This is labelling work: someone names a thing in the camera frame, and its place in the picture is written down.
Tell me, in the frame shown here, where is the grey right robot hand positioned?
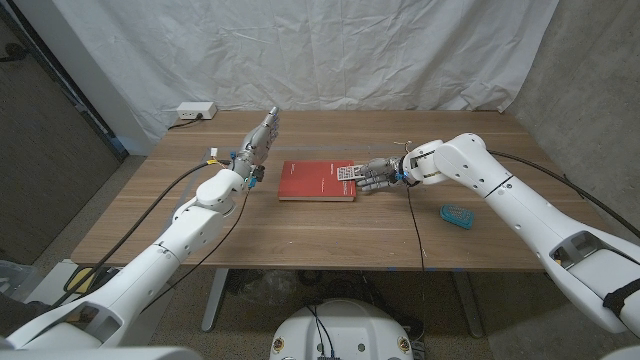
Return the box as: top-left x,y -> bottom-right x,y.
354,156 -> 407,193

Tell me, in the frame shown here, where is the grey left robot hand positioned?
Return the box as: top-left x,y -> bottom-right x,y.
232,106 -> 280,177

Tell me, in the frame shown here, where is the white calculator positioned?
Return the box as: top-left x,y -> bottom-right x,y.
336,164 -> 364,182

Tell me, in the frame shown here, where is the red book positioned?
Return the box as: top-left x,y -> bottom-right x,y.
277,159 -> 358,203

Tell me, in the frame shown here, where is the white power strip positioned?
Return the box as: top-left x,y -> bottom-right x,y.
176,101 -> 218,121

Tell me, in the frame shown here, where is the teal perforated oval object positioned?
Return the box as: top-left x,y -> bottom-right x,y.
439,203 -> 475,231

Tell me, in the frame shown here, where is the white backdrop cloth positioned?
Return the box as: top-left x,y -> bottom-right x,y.
52,0 -> 560,144

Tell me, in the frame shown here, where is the clear plastic bag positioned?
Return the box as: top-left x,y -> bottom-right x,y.
238,269 -> 300,307

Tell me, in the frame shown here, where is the grey table leg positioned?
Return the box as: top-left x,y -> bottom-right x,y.
452,271 -> 485,339
201,268 -> 230,333

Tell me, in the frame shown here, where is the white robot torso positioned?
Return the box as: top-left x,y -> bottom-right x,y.
269,298 -> 415,360

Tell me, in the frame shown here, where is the yellow and black floor object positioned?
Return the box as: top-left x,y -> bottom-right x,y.
63,266 -> 121,295

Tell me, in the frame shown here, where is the clear plastic bin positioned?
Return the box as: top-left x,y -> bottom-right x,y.
0,259 -> 44,304

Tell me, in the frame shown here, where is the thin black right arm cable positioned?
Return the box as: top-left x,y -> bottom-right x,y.
405,184 -> 427,274

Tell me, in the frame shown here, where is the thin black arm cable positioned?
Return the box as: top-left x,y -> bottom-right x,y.
142,187 -> 251,312
405,184 -> 427,274

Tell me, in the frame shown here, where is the black power strip cord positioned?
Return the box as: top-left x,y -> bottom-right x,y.
167,114 -> 204,132

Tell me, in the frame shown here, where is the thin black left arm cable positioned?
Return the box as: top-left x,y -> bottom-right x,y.
142,187 -> 251,312

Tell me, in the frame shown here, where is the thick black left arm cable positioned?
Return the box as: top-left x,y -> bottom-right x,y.
49,159 -> 232,307

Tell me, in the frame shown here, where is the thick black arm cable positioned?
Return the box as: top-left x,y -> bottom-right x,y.
49,159 -> 232,307
487,149 -> 640,240

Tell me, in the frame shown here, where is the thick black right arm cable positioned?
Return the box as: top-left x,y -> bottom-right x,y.
487,149 -> 640,240

